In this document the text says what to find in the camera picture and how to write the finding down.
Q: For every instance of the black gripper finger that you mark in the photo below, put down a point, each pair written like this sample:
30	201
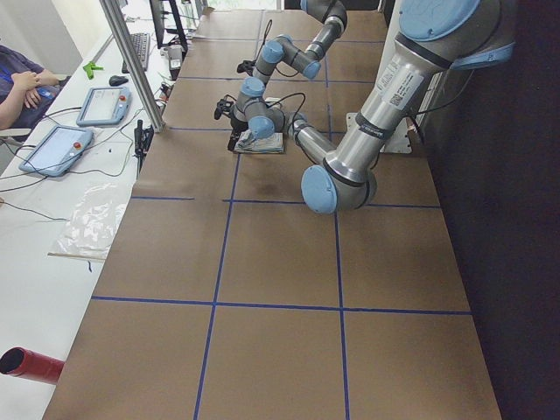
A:
233	140

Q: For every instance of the upper blue teach pendant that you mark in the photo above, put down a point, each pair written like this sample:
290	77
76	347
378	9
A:
104	106

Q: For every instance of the seated person in blue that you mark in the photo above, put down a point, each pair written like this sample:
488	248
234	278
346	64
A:
27	90

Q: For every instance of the black keyboard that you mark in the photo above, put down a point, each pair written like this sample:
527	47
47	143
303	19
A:
141	47

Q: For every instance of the red cardboard tube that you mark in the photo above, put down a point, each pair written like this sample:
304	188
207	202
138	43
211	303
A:
26	364

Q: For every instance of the blue teach pendant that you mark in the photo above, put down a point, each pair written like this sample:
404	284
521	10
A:
104	106
58	151

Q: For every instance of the black computer mouse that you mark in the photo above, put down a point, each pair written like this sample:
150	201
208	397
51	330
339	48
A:
117	80

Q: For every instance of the clear plastic bag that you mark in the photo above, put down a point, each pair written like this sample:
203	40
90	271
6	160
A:
93	223

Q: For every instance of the green plastic tool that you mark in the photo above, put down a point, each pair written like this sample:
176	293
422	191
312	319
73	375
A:
90	69

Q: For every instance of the lower blue teach pendant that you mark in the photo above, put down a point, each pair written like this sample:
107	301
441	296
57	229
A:
58	151

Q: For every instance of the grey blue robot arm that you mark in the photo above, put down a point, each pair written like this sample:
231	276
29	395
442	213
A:
433	37
281	49

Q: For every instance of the navy white striped polo shirt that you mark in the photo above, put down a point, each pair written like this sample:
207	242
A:
247	143

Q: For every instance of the aluminium frame post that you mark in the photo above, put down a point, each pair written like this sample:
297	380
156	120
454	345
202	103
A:
121	34

